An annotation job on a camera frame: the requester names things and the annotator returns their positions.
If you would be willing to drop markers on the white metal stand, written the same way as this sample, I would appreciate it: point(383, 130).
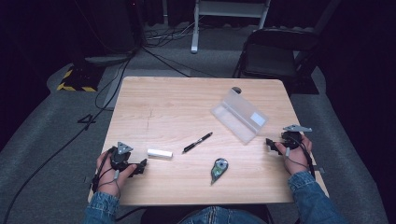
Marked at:
point(218, 9)

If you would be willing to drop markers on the yellow black striped base plate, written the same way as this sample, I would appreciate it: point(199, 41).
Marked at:
point(79, 81)

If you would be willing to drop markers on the black folding chair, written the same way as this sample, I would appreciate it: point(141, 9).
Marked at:
point(274, 54)

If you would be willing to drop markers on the green correction tape dispenser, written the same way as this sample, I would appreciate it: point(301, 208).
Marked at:
point(219, 169)

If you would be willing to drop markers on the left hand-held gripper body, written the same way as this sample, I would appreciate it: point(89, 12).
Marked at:
point(120, 159)

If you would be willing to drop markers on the black pen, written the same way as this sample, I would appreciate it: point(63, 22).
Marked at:
point(197, 142)

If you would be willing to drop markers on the person's left hand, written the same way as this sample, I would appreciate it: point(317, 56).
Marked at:
point(107, 180)

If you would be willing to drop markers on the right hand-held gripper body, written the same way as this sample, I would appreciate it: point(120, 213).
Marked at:
point(292, 138)

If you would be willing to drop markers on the dark round table grommet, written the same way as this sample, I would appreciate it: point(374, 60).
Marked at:
point(236, 90)

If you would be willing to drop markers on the person's legs in jeans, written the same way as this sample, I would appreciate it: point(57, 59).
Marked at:
point(222, 216)

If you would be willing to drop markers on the clear plastic pencil case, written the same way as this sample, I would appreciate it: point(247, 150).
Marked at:
point(239, 116)

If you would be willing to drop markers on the person's right hand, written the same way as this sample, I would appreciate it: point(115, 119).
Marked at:
point(297, 160)

